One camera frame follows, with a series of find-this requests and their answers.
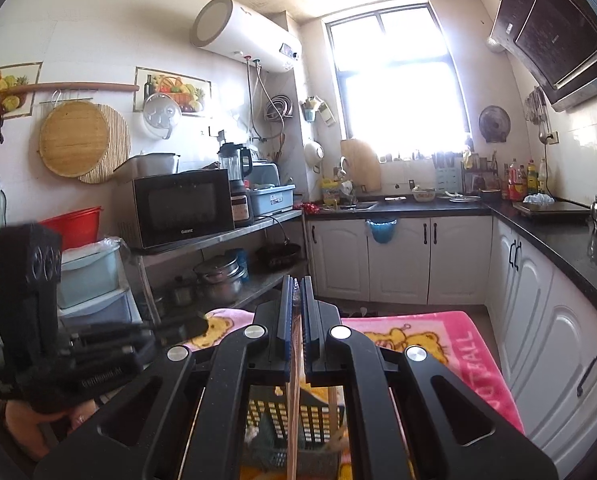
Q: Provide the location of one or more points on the hanging kitchen utensils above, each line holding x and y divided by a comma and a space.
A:
535, 105

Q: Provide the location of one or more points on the blender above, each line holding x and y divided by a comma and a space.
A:
236, 175

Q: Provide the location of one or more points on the round woven mat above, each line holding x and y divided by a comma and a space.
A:
121, 150

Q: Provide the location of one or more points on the white base cabinets under window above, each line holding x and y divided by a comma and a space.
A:
413, 260

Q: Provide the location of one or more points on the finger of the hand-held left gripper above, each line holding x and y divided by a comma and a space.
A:
188, 327

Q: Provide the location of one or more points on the hanging utensil cup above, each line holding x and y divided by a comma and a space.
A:
311, 107

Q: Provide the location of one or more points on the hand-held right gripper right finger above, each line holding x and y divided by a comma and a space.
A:
306, 305

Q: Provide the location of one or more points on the glass pot lid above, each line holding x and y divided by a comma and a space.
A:
161, 112

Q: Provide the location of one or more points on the plastic drawer unit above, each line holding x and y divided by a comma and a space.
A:
88, 280

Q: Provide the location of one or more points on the person's left hand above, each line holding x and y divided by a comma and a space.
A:
28, 425

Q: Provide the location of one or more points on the induction cooker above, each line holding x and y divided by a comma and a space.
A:
550, 207

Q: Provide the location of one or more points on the large steel pot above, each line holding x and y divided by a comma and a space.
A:
218, 280

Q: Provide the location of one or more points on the fruit picture wall tile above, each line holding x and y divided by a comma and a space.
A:
8, 80
178, 85

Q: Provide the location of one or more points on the round bamboo board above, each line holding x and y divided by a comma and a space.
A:
73, 137

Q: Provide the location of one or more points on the knife rack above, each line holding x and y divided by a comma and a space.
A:
448, 175

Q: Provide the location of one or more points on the pink bear printed blanket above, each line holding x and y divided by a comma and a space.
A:
428, 330

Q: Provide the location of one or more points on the round grey wall fan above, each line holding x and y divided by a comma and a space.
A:
494, 122

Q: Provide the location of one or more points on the yellow sauce bottle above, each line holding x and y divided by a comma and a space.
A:
532, 177

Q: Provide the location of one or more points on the wooden chopsticks pair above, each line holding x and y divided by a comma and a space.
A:
293, 420

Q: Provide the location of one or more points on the black range hood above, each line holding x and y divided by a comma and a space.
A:
553, 30

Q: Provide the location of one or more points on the metal storage shelf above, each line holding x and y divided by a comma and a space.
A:
258, 225

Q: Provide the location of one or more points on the black kitchen countertop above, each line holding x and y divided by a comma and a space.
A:
553, 240

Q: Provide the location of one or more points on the black wok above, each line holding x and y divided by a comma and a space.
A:
278, 255

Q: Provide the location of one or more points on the blue-grey dish tray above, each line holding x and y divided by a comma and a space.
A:
271, 195

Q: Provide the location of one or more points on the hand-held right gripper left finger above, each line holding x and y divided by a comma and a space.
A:
289, 305

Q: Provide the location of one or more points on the wooden cutting board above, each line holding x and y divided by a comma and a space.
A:
361, 165

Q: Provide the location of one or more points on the white colander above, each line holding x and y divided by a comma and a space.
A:
313, 152

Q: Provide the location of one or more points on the dark grey utensil holder basket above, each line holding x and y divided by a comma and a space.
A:
273, 420

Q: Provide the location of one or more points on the white base cabinets under hood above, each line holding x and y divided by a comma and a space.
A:
553, 320

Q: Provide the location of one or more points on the black microwave oven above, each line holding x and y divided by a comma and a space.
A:
178, 207

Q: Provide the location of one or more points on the wooden rolling pin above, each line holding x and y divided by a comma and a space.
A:
78, 86

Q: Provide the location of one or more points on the red label oil bottle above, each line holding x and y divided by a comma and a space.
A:
515, 182

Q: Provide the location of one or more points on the red plastic basin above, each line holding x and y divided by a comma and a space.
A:
73, 225

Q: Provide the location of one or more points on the white water heater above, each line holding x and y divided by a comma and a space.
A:
248, 30

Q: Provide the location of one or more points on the blue hanging bag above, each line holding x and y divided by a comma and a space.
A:
382, 230

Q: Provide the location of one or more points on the kitchen window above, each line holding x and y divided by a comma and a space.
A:
398, 85

